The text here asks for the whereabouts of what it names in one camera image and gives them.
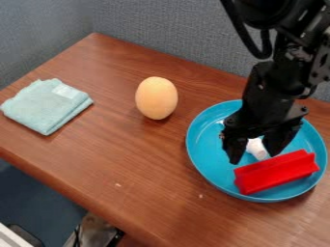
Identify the light green folded cloth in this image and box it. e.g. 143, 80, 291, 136
0, 78, 92, 136

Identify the blue round plate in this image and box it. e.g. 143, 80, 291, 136
185, 99, 328, 203

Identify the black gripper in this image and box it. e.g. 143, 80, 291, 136
220, 62, 307, 165

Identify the grey bag under table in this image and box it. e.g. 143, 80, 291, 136
62, 212, 125, 247

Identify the red plastic block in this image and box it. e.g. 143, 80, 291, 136
233, 150, 319, 195

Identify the orange egg-shaped object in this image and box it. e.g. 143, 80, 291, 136
135, 76, 177, 120

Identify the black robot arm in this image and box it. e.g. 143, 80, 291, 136
220, 0, 330, 164

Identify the white toothpaste tube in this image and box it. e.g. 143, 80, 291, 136
216, 119, 271, 161

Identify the white object bottom left corner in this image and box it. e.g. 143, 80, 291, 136
0, 223, 32, 247

